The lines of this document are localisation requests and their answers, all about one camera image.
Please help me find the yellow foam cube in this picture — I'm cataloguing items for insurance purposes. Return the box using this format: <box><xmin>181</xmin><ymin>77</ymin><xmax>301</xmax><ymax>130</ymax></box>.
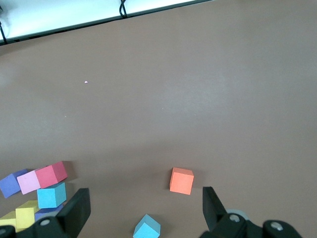
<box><xmin>15</xmin><ymin>200</ymin><xmax>40</xmax><ymax>230</ymax></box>
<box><xmin>0</xmin><ymin>210</ymin><xmax>17</xmax><ymax>230</ymax></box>

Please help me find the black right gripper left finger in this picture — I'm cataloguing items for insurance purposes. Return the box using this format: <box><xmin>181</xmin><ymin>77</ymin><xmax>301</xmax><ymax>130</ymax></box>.
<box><xmin>0</xmin><ymin>187</ymin><xmax>92</xmax><ymax>238</ymax></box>

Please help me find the orange foam cube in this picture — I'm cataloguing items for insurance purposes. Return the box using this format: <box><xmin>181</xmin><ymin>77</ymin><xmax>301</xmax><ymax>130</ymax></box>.
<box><xmin>169</xmin><ymin>167</ymin><xmax>195</xmax><ymax>195</ymax></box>

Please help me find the purple foam cube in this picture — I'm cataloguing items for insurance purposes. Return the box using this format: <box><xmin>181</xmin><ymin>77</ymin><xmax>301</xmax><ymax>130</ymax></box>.
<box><xmin>34</xmin><ymin>204</ymin><xmax>64</xmax><ymax>222</ymax></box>
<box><xmin>0</xmin><ymin>169</ymin><xmax>28</xmax><ymax>199</ymax></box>

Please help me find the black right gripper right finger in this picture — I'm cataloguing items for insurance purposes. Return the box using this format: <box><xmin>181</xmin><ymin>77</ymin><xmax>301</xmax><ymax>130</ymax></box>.
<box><xmin>199</xmin><ymin>186</ymin><xmax>303</xmax><ymax>238</ymax></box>

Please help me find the blue foam cube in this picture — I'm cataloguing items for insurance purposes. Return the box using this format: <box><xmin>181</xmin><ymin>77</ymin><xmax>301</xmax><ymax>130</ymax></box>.
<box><xmin>37</xmin><ymin>182</ymin><xmax>67</xmax><ymax>209</ymax></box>
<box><xmin>133</xmin><ymin>214</ymin><xmax>161</xmax><ymax>238</ymax></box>

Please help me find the crimson foam cube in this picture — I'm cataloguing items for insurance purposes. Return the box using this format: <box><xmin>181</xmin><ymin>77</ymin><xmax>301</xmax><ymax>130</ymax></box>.
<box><xmin>35</xmin><ymin>161</ymin><xmax>68</xmax><ymax>189</ymax></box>

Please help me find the pink foam cube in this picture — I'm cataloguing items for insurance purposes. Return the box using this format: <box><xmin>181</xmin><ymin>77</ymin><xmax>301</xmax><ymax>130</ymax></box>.
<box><xmin>16</xmin><ymin>170</ymin><xmax>42</xmax><ymax>195</ymax></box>

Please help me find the black floor cable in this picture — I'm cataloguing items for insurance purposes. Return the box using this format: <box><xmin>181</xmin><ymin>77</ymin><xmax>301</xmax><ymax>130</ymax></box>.
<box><xmin>0</xmin><ymin>21</ymin><xmax>7</xmax><ymax>43</ymax></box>
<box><xmin>119</xmin><ymin>0</ymin><xmax>129</xmax><ymax>18</ymax></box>

